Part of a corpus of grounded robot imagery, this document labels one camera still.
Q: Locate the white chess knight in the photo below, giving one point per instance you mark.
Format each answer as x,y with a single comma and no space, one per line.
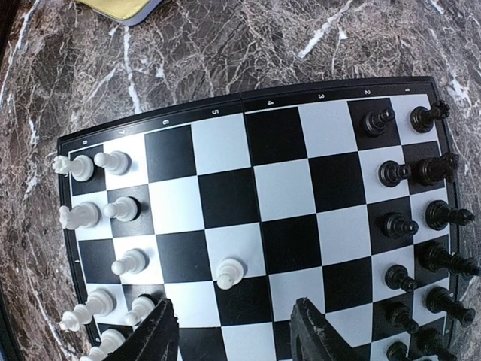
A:
85,215

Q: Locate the white chess pawn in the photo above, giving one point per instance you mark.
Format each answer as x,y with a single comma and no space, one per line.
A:
124,209
229,273
141,308
116,162

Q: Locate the gold square tray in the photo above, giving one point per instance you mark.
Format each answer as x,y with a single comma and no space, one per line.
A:
125,12

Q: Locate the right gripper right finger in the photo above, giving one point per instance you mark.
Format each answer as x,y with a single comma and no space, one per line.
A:
312,337

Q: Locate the white chess piece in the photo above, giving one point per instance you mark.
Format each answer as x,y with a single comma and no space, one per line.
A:
111,340

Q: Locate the white chess king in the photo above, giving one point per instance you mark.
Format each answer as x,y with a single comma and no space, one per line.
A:
99,302

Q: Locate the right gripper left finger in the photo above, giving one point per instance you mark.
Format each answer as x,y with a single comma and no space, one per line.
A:
157,337

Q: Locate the white chess rook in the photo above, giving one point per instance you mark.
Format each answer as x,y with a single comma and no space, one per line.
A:
81,168

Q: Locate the black grey chessboard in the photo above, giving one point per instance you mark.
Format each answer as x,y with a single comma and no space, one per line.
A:
343,192

